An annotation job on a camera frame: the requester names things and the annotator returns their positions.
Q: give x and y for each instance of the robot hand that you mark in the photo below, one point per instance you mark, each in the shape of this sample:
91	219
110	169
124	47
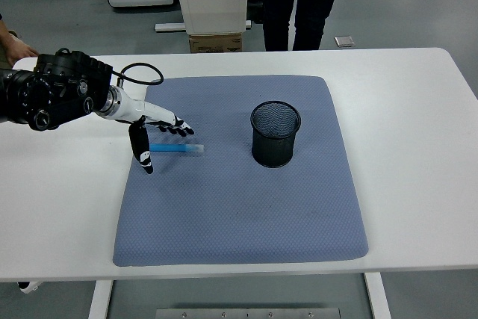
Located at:
149	110

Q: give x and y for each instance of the blue marker with clear cap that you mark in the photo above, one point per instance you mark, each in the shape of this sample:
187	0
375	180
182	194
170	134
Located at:
175	148

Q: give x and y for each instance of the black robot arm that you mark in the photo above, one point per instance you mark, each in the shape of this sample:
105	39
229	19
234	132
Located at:
56	87

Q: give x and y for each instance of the person with bare forearm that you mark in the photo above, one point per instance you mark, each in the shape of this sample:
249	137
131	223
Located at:
16	50

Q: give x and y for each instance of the black mesh pen holder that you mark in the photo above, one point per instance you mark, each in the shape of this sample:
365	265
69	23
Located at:
274	151

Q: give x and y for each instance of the white floor bar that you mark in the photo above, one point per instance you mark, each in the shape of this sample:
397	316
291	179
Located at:
170	27

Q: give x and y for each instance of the brown cardboard box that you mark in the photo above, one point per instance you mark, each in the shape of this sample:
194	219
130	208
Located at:
214	43

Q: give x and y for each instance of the blue-grey quilted mat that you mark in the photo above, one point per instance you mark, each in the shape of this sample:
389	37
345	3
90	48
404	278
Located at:
224	214

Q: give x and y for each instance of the person in dark trousers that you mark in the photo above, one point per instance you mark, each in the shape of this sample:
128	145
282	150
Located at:
306	5

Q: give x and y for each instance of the white table leg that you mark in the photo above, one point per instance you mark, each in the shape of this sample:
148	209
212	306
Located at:
378	296
100	300

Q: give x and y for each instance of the silver floor socket plate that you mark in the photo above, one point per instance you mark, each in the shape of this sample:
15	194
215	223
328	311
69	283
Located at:
344	41

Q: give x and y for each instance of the small white and black part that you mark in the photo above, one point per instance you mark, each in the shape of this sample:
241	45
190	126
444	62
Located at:
28	287

